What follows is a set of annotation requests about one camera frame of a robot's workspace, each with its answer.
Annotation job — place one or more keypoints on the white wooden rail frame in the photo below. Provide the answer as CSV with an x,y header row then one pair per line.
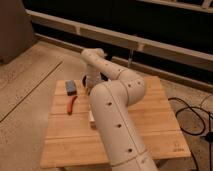
x,y
174,43

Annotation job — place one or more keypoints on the grey cabinet at left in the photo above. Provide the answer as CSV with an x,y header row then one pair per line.
x,y
16,31

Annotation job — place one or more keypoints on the grey blue sponge block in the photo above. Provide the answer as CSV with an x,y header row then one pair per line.
x,y
70,87

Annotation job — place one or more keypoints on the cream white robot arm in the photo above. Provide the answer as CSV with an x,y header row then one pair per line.
x,y
114,88

